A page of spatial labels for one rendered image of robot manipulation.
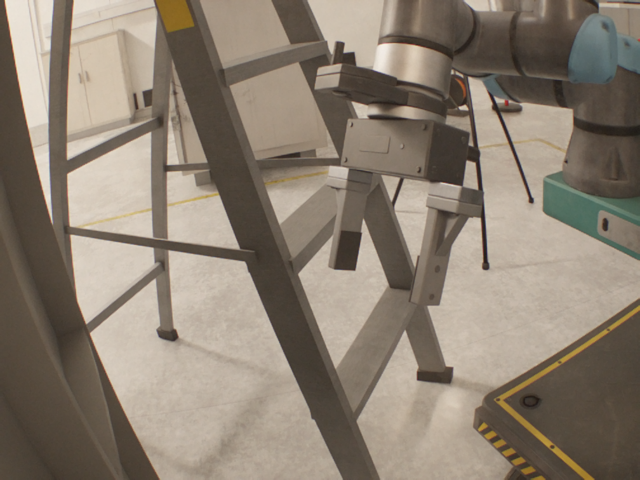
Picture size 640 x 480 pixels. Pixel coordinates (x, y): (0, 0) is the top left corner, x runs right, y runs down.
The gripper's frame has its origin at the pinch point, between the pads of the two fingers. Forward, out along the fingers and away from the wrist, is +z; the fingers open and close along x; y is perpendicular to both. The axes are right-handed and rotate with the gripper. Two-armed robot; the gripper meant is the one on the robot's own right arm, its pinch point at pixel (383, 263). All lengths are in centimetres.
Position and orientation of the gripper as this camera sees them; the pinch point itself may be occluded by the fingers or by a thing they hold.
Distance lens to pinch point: 50.6
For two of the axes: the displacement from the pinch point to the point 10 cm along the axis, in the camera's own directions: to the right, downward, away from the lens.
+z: -1.6, 9.8, 1.1
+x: -4.9, -1.8, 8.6
